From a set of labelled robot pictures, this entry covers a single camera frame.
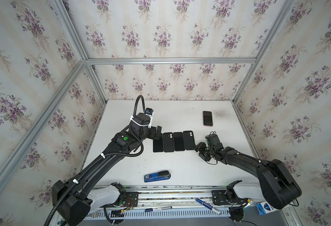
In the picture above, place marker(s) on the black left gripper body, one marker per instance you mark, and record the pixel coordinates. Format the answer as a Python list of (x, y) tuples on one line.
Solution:
[(151, 133)]

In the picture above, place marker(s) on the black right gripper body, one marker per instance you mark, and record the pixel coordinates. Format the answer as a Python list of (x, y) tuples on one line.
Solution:
[(204, 150)]

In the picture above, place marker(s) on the black phone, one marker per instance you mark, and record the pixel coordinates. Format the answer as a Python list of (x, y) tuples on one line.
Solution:
[(178, 141), (158, 145)]

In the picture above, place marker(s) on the black phone case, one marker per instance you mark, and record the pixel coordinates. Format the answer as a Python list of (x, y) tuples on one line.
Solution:
[(189, 141), (168, 142)]

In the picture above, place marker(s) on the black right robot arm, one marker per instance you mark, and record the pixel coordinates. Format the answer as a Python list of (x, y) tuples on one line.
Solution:
[(277, 185)]

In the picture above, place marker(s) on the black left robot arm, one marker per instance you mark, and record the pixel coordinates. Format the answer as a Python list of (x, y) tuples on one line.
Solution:
[(70, 198)]

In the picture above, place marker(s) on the dark phone at right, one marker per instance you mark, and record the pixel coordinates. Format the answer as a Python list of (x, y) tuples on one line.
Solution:
[(207, 118)]

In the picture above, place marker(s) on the blue black stapler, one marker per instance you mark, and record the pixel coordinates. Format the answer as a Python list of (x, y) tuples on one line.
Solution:
[(158, 176)]

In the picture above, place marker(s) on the blue marker pen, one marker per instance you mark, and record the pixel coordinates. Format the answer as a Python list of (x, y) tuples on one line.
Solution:
[(208, 206)]

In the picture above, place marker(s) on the black round connector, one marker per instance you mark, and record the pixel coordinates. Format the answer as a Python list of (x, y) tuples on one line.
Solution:
[(236, 214)]

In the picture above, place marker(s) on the blue white cardboard box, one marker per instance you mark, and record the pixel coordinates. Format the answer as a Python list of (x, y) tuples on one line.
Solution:
[(265, 208)]

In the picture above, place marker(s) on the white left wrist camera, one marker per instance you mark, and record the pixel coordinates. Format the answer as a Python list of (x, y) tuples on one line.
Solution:
[(149, 112)]

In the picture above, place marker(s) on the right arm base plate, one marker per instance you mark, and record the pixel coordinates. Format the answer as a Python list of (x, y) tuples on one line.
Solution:
[(227, 197)]

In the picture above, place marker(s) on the aluminium rail base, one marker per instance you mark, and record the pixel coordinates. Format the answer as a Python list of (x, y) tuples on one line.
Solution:
[(177, 196)]

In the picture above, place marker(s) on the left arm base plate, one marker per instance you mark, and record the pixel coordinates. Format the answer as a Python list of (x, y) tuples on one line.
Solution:
[(125, 201)]

